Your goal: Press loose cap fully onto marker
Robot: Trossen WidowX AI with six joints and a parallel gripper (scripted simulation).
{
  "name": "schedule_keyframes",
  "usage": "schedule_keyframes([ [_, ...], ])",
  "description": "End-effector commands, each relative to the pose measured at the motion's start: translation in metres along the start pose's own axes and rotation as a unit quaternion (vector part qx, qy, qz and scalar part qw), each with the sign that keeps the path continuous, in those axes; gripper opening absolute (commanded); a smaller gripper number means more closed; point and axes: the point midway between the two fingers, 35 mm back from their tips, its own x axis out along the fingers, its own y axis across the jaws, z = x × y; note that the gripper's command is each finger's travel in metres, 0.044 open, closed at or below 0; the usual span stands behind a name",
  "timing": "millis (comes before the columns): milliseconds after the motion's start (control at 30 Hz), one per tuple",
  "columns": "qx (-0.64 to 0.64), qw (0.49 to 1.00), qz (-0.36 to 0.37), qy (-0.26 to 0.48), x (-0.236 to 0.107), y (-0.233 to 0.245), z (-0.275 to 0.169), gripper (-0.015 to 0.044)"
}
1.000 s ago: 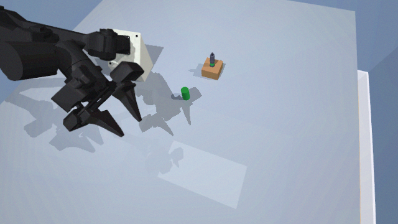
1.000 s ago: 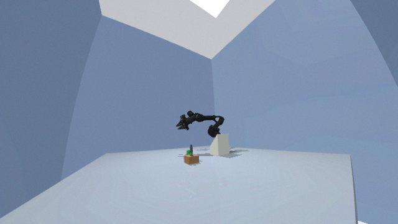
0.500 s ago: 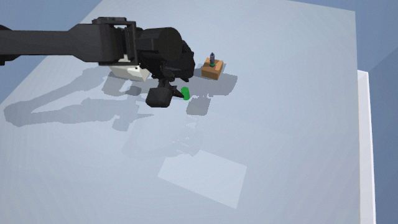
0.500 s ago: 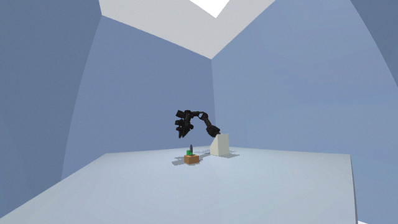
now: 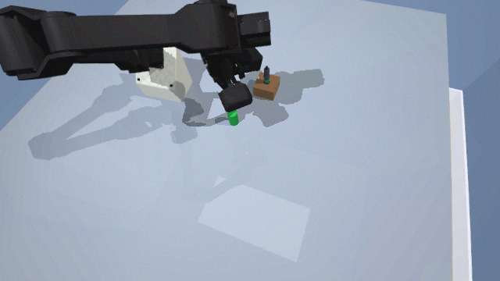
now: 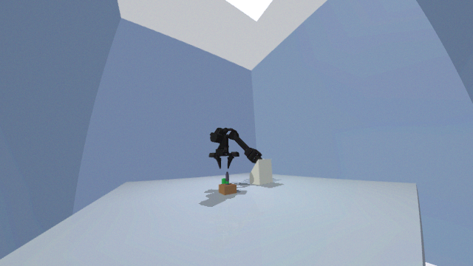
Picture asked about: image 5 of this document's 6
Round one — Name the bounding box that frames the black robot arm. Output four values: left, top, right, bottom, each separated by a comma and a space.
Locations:
0, 0, 271, 80

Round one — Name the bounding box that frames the dark grey marker with green band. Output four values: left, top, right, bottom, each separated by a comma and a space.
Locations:
263, 66, 270, 84

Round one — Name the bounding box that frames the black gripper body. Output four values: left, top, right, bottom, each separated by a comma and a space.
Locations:
200, 53, 252, 112

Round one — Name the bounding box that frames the tan wooden block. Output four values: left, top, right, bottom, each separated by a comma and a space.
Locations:
253, 72, 280, 101

